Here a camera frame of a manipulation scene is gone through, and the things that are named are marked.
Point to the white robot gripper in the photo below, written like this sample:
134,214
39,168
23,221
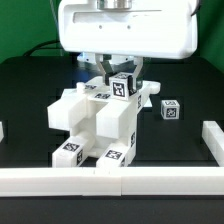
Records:
147,28

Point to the white tagged cube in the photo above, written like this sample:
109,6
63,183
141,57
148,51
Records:
119,86
170,109

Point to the white chair back frame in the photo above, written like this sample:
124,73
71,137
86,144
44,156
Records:
58,111

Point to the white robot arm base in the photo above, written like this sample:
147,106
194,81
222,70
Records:
117,62

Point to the white front rail barrier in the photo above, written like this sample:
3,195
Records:
115,182

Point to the white rail barrier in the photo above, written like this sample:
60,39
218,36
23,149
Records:
115,182
1,131
213,136

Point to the white right rail barrier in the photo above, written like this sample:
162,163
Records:
213,136

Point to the white left rail barrier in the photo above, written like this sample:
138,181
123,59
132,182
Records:
1,131

